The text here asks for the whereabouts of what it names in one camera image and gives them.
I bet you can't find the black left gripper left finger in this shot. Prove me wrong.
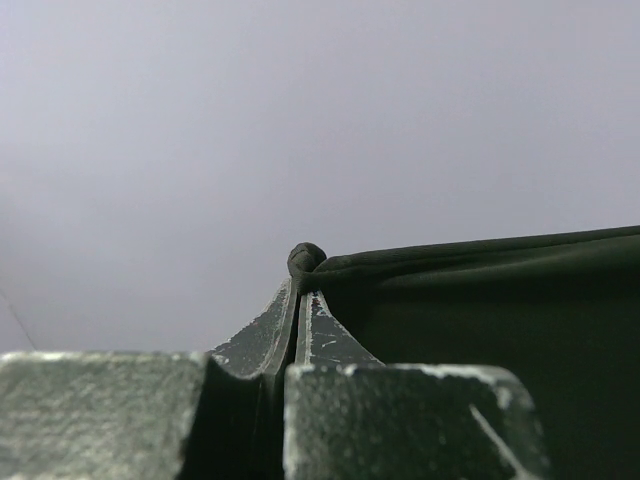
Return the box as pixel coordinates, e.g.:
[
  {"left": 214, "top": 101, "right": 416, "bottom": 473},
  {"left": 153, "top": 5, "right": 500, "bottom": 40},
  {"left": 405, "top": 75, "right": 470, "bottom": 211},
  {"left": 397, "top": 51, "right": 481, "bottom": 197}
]
[{"left": 1, "top": 283, "right": 293, "bottom": 480}]

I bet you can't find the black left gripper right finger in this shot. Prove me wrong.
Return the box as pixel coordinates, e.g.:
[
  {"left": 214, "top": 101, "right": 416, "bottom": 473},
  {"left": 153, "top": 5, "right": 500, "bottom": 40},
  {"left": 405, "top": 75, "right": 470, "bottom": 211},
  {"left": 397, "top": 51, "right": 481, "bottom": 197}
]
[{"left": 282, "top": 292, "right": 550, "bottom": 479}]

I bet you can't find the black printed t-shirt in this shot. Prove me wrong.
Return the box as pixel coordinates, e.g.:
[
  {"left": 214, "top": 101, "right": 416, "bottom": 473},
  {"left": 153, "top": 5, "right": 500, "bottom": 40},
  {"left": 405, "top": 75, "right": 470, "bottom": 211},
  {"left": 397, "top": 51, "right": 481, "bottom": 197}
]
[{"left": 287, "top": 226, "right": 639, "bottom": 479}]

